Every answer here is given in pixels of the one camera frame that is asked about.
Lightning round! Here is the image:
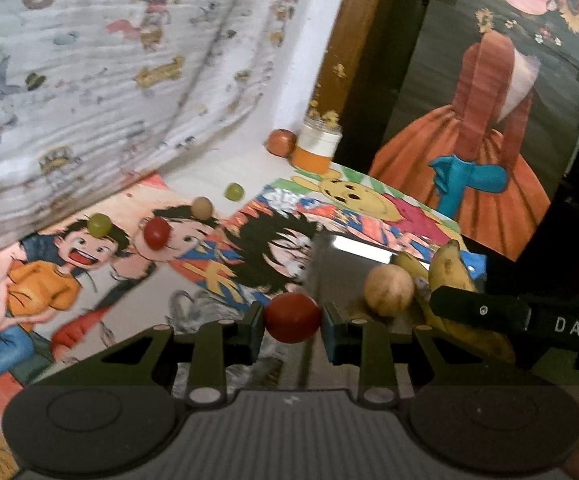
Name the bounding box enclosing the wooden door frame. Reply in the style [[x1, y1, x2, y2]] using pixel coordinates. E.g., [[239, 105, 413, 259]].
[[314, 0, 400, 126]]

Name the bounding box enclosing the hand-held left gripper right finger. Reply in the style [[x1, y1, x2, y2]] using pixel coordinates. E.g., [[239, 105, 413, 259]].
[[321, 301, 553, 407]]

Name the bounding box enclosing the boys cartoon drawing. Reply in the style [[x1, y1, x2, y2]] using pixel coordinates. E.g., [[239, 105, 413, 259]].
[[0, 170, 250, 480]]

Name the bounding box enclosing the red cherry tomato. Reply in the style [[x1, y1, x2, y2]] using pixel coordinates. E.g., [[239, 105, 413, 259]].
[[142, 217, 172, 251], [263, 292, 323, 345]]

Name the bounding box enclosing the wall poster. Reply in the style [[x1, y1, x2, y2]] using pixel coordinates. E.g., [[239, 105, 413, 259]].
[[369, 0, 579, 261]]

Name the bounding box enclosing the red apple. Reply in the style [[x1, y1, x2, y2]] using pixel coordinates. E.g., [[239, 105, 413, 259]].
[[266, 128, 299, 158]]

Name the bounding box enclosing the white and orange jar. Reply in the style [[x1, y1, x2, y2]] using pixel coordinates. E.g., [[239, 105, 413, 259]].
[[291, 116, 343, 173]]

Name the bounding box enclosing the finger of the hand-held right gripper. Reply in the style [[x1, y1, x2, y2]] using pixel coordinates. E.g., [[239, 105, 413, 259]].
[[429, 284, 533, 334]]

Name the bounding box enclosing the spotted yellow banana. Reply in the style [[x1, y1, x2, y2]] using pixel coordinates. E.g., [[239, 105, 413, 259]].
[[427, 239, 477, 293]]

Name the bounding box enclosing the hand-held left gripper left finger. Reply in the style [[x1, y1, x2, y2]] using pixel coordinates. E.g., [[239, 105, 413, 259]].
[[32, 302, 266, 407]]

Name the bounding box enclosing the striped tan melon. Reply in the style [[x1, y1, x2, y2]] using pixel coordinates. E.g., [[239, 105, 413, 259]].
[[363, 265, 415, 317]]

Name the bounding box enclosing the white printed blanket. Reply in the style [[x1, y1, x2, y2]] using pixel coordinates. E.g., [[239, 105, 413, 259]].
[[0, 0, 355, 261]]

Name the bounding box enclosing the banana with sticker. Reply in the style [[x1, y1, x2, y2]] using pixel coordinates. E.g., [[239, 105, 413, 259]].
[[393, 251, 517, 365]]

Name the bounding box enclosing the metal tray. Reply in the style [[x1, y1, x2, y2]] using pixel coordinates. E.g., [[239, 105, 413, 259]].
[[269, 230, 475, 391]]

